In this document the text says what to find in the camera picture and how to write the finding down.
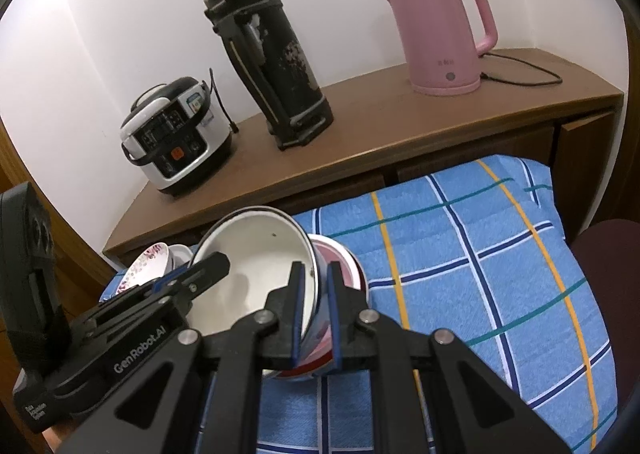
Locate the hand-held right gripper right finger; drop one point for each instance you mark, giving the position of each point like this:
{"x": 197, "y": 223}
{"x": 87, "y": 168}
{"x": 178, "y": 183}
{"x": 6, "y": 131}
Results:
{"x": 333, "y": 321}

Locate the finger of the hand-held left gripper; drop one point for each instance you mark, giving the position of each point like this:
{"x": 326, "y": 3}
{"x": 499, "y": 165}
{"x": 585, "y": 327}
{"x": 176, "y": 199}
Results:
{"x": 205, "y": 274}

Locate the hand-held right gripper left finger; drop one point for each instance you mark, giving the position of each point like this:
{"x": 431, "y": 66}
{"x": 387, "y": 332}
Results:
{"x": 298, "y": 316}

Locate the white enamel bowl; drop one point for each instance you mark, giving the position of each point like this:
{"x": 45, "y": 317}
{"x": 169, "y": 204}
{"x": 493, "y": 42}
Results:
{"x": 250, "y": 259}

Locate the large floral plate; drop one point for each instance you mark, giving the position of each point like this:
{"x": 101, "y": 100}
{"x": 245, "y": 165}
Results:
{"x": 145, "y": 265}

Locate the red plastic bowl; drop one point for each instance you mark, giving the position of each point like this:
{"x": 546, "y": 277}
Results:
{"x": 345, "y": 259}

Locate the blue plaid cloth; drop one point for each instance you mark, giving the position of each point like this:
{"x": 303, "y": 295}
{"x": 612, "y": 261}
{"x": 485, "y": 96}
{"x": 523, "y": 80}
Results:
{"x": 450, "y": 259}

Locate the black and white rice cooker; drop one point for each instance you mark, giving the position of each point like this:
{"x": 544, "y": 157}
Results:
{"x": 170, "y": 139}

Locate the black thermos flask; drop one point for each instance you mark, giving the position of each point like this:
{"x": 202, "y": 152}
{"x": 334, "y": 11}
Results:
{"x": 280, "y": 69}

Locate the wooden cabinet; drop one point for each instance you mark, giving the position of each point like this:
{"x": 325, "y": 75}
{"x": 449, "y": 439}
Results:
{"x": 400, "y": 109}

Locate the pink electric kettle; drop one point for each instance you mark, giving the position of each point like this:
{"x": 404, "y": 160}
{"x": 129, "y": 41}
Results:
{"x": 435, "y": 34}

